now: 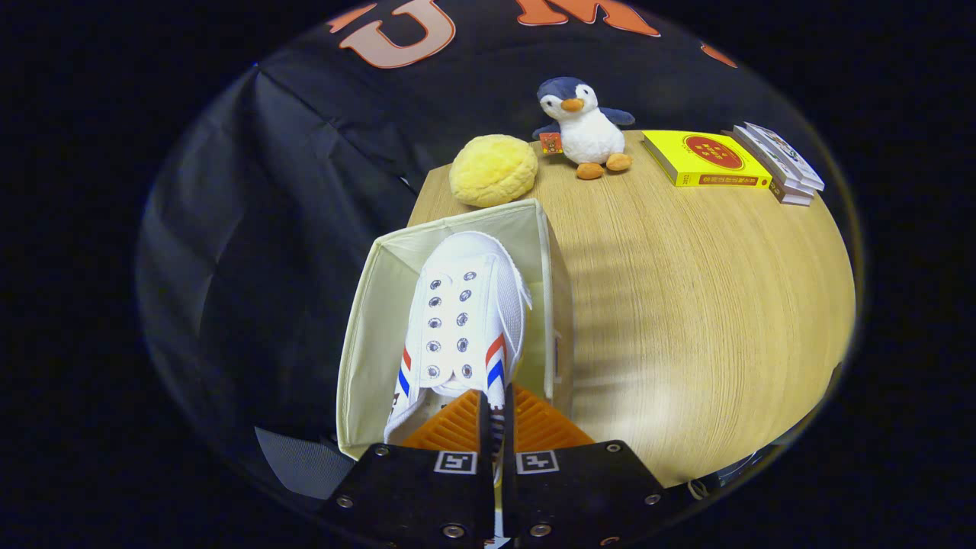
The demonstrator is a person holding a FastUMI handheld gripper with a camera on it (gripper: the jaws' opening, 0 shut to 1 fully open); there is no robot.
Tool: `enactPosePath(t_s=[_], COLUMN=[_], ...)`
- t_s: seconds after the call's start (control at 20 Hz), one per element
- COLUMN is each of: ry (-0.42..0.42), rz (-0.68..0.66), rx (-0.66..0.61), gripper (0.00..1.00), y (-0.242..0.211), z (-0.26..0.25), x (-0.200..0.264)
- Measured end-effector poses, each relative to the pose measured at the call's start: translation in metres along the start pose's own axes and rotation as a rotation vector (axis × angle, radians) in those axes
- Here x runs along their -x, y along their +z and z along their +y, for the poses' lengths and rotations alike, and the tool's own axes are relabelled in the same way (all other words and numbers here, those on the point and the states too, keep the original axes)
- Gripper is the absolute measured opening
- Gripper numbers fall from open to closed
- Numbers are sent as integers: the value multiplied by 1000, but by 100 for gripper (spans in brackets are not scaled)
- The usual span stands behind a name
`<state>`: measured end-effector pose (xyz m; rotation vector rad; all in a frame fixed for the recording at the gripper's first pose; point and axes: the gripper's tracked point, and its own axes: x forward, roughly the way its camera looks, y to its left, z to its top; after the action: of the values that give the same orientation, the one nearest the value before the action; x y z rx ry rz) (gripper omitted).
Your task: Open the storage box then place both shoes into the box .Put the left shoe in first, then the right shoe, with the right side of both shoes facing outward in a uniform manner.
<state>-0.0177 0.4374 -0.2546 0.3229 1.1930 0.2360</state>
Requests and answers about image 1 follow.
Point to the white illustrated book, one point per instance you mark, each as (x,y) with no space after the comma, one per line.
(785,152)
(766,158)

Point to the yellow book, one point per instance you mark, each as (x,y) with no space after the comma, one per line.
(701,156)

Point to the brown fabric storage box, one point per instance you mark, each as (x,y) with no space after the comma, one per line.
(374,343)

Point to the yellow plush bread toy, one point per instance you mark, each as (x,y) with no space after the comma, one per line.
(492,171)

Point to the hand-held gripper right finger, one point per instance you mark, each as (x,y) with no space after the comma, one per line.
(579,488)

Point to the grey chair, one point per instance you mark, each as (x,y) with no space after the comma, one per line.
(297,461)

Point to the black backdrop cloth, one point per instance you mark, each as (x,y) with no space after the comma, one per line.
(305,191)

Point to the white striped canvas shoe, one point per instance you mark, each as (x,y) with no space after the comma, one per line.
(465,305)

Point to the penguin plush toy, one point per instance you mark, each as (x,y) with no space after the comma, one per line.
(587,133)

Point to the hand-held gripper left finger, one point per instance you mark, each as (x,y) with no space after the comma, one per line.
(485,427)

